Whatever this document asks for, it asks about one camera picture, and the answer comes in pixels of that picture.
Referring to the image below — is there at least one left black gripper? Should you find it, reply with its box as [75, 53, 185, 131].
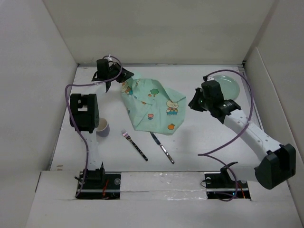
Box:
[107, 61, 134, 83]

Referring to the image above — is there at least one green cartoon print cloth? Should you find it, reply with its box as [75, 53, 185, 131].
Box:
[121, 77, 187, 135]

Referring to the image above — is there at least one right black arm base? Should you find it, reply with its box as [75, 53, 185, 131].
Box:
[200, 161, 254, 202]

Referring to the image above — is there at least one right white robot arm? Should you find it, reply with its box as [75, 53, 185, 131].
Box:
[189, 81, 296, 190]

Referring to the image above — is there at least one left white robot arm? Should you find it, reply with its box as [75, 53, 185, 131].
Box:
[65, 56, 126, 171]

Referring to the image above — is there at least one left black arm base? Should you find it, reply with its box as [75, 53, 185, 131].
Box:
[75, 164, 121, 200]

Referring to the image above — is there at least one pale green glass plate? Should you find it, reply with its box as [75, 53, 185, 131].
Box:
[209, 75, 240, 100]

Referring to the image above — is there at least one purple mug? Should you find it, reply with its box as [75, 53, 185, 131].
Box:
[96, 118, 110, 137]

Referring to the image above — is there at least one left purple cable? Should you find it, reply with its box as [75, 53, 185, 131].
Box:
[65, 55, 124, 198]

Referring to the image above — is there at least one silver knife dark handle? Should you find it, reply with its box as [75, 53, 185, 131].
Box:
[150, 132, 175, 164]

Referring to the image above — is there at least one silver fork dark handle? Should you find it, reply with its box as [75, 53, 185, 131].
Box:
[122, 130, 148, 162]

